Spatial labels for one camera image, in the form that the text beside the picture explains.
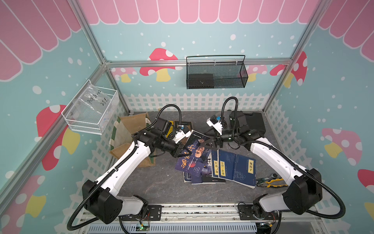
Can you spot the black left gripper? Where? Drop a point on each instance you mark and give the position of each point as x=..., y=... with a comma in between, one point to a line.
x=177, y=150

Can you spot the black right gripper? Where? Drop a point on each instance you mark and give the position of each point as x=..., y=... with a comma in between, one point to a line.
x=219, y=140

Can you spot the purple book with face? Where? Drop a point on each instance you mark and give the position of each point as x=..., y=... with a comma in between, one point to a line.
x=195, y=160

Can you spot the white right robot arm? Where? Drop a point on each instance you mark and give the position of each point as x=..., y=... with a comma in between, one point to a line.
x=304, y=188

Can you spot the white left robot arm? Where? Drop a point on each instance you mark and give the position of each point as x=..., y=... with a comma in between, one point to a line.
x=101, y=197

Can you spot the clear plastic bag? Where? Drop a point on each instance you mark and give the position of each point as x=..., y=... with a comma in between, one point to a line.
x=90, y=105

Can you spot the brown book with lamp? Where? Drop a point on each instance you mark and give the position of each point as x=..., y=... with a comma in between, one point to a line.
x=187, y=125

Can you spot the blue book middle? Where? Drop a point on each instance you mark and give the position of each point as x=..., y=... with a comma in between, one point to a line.
x=226, y=163

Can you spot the dark blue barcode book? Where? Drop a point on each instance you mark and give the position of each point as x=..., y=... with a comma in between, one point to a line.
x=187, y=177

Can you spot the dark wolf cover book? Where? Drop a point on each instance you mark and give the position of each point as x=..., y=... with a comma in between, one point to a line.
x=209, y=175

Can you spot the blue book yellow label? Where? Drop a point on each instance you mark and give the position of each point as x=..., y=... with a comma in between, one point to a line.
x=245, y=171

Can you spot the black plastic tool case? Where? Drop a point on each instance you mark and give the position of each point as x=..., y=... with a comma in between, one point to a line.
x=247, y=122

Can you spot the black box in basket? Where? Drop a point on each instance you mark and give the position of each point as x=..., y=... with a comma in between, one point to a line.
x=200, y=81

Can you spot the green circuit board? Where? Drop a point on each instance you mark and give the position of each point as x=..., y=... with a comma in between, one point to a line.
x=142, y=228

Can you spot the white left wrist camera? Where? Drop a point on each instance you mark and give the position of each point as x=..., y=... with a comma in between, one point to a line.
x=180, y=134

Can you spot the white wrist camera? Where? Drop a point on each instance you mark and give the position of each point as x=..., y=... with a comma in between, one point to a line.
x=180, y=134
x=217, y=123

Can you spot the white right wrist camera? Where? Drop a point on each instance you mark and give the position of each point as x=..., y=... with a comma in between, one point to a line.
x=217, y=123

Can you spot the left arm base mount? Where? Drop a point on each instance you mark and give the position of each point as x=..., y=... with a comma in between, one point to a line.
x=151, y=213

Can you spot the black wire mesh basket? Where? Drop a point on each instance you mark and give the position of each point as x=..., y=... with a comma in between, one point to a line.
x=228, y=70

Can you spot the yellow handled pliers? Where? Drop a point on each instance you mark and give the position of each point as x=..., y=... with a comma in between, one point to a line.
x=272, y=181

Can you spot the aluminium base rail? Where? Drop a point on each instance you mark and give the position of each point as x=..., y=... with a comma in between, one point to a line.
x=211, y=218

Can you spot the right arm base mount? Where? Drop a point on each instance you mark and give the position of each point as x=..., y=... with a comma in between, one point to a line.
x=251, y=212

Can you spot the white wire basket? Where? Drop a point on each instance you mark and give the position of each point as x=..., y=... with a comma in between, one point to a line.
x=90, y=128

